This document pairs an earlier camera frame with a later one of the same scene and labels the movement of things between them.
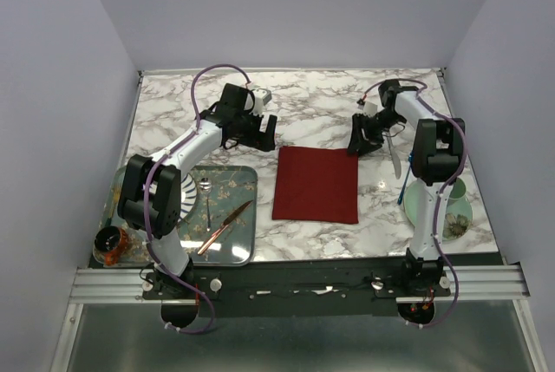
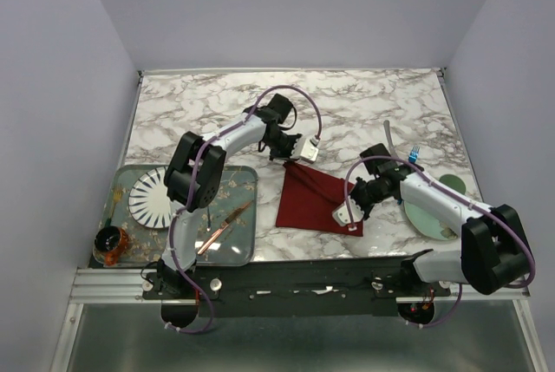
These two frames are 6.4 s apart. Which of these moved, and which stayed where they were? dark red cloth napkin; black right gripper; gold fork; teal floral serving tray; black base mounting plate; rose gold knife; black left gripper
Moved: black left gripper; black right gripper; dark red cloth napkin
Stayed: teal floral serving tray; rose gold knife; gold fork; black base mounting plate
